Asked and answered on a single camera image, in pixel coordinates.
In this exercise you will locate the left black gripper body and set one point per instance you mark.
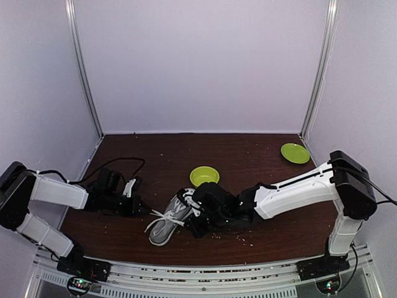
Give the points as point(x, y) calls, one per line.
point(124, 209)

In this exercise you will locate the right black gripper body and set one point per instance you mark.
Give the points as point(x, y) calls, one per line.
point(218, 220)

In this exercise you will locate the white shoelace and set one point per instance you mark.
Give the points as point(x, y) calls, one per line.
point(179, 208)

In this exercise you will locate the grey canvas sneaker red sole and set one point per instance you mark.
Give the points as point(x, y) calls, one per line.
point(162, 234)

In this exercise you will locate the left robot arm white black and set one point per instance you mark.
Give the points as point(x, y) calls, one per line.
point(23, 189)

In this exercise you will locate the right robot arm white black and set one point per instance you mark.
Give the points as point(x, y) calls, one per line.
point(340, 179)

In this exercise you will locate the green plastic bowl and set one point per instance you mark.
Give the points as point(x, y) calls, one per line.
point(204, 174)

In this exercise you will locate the green plastic plate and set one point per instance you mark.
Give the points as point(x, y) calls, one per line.
point(295, 153)

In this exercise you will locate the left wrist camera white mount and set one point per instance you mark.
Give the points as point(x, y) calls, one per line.
point(132, 186)

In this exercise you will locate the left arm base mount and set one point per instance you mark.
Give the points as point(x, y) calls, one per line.
point(77, 264)

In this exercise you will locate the front aluminium rail base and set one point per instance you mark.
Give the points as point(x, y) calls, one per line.
point(275, 279)

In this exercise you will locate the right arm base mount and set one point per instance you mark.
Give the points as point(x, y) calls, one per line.
point(322, 266)

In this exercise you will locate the left aluminium frame post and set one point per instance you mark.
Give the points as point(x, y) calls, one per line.
point(82, 72)

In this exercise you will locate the aluminium frame post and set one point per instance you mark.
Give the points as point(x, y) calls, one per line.
point(325, 53)
point(82, 72)

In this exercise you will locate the right aluminium frame post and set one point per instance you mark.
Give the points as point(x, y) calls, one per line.
point(325, 53)

